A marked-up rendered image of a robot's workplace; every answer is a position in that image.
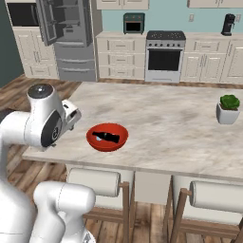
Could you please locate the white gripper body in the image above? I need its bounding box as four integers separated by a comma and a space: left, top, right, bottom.
63, 106, 83, 133

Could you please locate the red bowl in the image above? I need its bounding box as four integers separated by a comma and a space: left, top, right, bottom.
85, 122, 130, 153

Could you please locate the grey steel fridge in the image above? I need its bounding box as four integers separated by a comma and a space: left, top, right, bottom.
35, 0, 103, 83

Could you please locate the grey fridge door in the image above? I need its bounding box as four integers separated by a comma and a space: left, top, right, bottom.
35, 0, 60, 47

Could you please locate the black soda bottle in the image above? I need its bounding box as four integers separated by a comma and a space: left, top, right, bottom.
91, 131, 121, 143

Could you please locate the wooden stool with white backrest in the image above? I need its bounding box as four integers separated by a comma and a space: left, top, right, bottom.
66, 167, 136, 243
163, 179, 243, 243

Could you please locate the cream tall cupboard run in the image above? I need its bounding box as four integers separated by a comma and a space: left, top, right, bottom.
11, 26, 60, 80

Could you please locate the cream base cupboard with drawers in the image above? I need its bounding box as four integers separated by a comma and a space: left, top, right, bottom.
95, 30, 147, 81

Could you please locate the steel oven with black hob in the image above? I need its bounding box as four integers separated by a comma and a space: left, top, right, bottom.
144, 29, 187, 84

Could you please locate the dark green toaster oven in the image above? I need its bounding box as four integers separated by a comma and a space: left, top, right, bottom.
122, 12, 146, 35

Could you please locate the black built-in microwave oven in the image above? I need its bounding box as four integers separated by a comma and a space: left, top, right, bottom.
5, 1, 41, 28

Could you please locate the cream base cupboard with doors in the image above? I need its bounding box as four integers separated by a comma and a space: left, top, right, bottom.
180, 31, 243, 85

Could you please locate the green plant in white pot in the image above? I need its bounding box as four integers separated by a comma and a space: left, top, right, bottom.
215, 94, 241, 125

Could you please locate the black coffee machine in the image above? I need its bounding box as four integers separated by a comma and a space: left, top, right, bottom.
220, 13, 237, 37

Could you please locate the cream wall cupboard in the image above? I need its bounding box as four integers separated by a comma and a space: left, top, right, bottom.
95, 0, 150, 10
186, 0, 243, 9

